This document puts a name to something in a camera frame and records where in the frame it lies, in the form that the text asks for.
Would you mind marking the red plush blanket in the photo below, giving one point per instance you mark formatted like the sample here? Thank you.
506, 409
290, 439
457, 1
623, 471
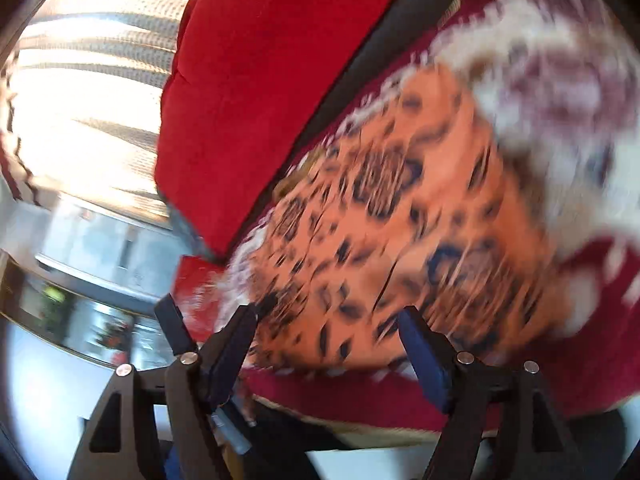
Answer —
250, 85

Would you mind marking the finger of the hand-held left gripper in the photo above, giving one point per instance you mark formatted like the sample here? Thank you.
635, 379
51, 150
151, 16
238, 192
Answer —
172, 322

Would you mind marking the orange floral blouse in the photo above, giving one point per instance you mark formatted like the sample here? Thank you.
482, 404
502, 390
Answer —
400, 210

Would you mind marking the dotted white curtain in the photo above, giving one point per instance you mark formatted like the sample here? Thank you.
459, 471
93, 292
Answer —
75, 85

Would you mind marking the dark glossy cabinet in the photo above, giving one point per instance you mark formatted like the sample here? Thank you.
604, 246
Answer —
60, 310

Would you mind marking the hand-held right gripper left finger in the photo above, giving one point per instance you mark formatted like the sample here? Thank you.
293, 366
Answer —
225, 375

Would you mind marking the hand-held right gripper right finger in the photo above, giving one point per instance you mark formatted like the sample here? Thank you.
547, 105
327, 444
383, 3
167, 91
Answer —
427, 365

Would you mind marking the floral printed blanket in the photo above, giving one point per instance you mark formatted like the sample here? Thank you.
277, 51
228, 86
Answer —
550, 60

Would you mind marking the red gift box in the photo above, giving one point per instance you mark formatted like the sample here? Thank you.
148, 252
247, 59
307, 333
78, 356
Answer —
195, 275

